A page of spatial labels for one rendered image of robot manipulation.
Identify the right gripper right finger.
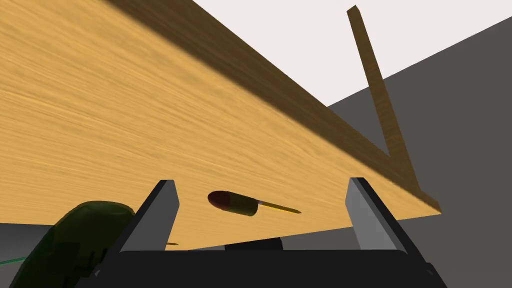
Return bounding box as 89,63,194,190
344,177,409,255

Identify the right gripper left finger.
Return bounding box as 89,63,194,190
119,179,181,253

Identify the dark green rounded object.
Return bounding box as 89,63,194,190
7,200,137,288

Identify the light wooden table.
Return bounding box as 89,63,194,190
0,0,443,252

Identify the screwdriver with red olive handle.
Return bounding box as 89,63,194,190
207,190,303,218

